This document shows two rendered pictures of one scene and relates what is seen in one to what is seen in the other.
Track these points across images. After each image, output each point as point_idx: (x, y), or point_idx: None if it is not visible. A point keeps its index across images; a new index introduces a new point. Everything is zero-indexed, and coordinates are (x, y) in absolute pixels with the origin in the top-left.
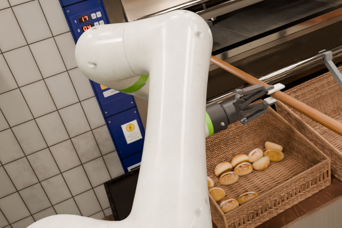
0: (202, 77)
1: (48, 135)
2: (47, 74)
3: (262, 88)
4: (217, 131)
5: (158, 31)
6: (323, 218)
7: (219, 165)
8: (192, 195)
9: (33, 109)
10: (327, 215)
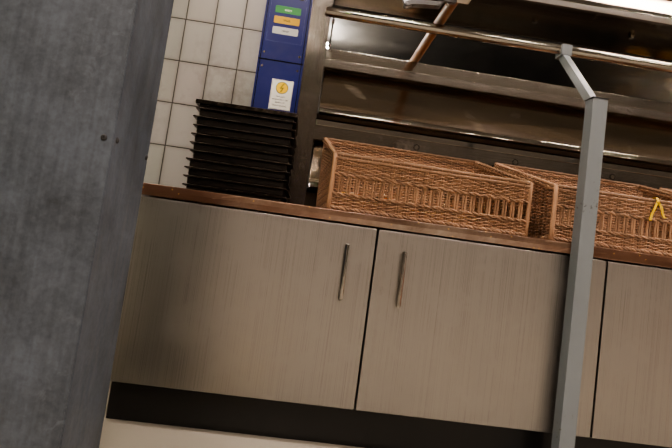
0: None
1: (188, 46)
2: None
3: None
4: None
5: None
6: (493, 267)
7: None
8: None
9: (191, 9)
10: (502, 265)
